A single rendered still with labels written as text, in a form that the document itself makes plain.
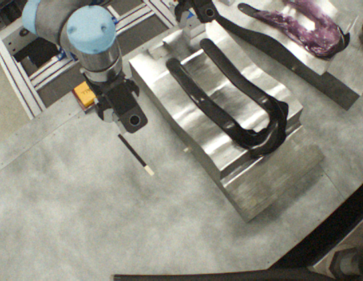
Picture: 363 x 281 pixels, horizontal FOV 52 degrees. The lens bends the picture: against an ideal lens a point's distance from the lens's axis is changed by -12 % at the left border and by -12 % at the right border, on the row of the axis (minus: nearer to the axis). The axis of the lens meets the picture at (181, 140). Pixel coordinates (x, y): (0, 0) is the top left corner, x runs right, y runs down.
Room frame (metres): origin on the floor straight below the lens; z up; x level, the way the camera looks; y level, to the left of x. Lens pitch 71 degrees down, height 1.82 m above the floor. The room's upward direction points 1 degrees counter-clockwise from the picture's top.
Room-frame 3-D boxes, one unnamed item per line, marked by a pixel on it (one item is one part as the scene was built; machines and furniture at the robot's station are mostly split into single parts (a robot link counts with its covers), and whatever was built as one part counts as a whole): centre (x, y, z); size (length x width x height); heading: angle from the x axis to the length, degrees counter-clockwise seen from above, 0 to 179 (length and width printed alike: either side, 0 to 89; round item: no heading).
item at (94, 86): (0.38, 0.15, 1.09); 0.09 x 0.08 x 0.12; 36
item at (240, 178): (0.40, -0.12, 0.87); 0.50 x 0.26 x 0.14; 36
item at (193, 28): (0.66, -0.01, 0.90); 0.13 x 0.05 x 0.05; 36
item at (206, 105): (0.42, -0.12, 0.92); 0.35 x 0.16 x 0.09; 36
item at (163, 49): (0.56, 0.05, 0.87); 0.05 x 0.05 x 0.04; 36
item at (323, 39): (0.68, -0.35, 0.90); 0.26 x 0.18 x 0.08; 53
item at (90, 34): (0.37, 0.15, 1.25); 0.09 x 0.08 x 0.11; 59
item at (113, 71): (0.37, 0.15, 1.17); 0.08 x 0.08 x 0.05
